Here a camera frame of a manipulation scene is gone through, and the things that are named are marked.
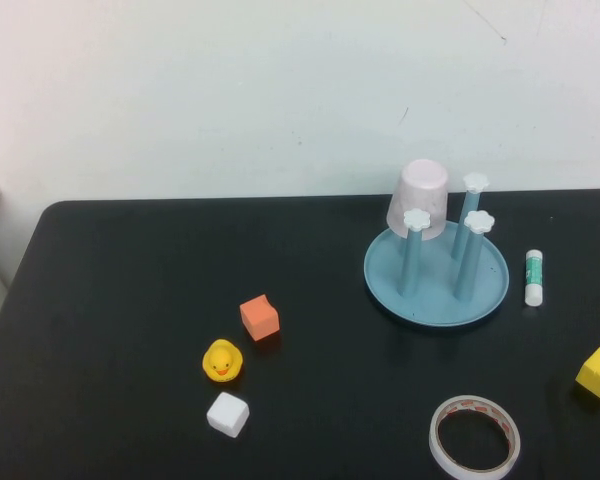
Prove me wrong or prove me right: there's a pink plastic cup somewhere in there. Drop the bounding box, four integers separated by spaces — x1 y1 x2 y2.
385 158 451 243

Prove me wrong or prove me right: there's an orange foam cube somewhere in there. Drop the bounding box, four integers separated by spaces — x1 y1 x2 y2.
239 293 281 343

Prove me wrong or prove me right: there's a yellow rubber duck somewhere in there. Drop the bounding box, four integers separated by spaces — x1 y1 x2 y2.
201 338 245 385

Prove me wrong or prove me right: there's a white foam cube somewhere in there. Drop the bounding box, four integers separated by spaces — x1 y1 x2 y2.
205 390 251 440

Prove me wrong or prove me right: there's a white green glue stick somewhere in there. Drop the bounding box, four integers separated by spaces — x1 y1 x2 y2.
524 249 547 307

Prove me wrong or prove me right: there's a white double-sided tape roll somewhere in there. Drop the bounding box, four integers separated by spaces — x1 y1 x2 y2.
428 394 522 480

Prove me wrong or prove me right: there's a yellow foam cube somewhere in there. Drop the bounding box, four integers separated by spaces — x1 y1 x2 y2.
574 345 600 401

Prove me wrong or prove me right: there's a blue four-post cup stand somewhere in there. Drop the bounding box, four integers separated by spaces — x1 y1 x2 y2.
363 172 511 329

